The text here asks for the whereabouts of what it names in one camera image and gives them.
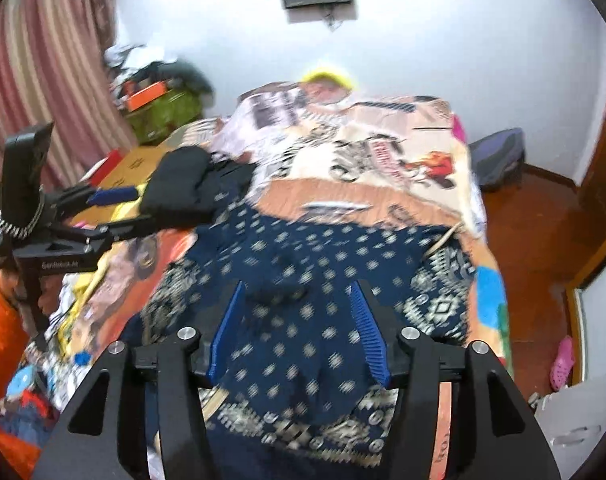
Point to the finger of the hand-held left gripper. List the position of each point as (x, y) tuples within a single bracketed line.
[(113, 195), (133, 222)]

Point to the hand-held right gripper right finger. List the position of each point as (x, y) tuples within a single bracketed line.
[(368, 335)]

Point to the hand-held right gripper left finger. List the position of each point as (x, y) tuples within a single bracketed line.
[(225, 330)]

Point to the navy patterned hoodie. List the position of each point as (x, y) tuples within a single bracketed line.
[(293, 260)]

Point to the red box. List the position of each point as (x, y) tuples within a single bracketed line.
[(107, 161)]

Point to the cardboard box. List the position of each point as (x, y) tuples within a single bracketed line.
[(133, 162)]

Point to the black cloth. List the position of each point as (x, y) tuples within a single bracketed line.
[(183, 180)]

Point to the orange box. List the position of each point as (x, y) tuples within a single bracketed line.
[(143, 95)]

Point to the white crumpled paper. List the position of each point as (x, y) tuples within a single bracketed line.
[(128, 55)]

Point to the dark grey garment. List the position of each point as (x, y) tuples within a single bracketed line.
[(193, 77)]

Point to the striped curtain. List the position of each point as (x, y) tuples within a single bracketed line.
[(43, 60)]

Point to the bed with printed cover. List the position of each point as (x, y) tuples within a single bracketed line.
[(383, 160)]

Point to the pink slipper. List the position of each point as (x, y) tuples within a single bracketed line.
[(563, 362)]

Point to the grey backpack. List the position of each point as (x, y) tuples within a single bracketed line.
[(498, 157)]

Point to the white appliance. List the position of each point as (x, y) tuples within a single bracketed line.
[(573, 415)]

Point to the yellow pillow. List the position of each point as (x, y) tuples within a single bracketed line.
[(328, 77)]

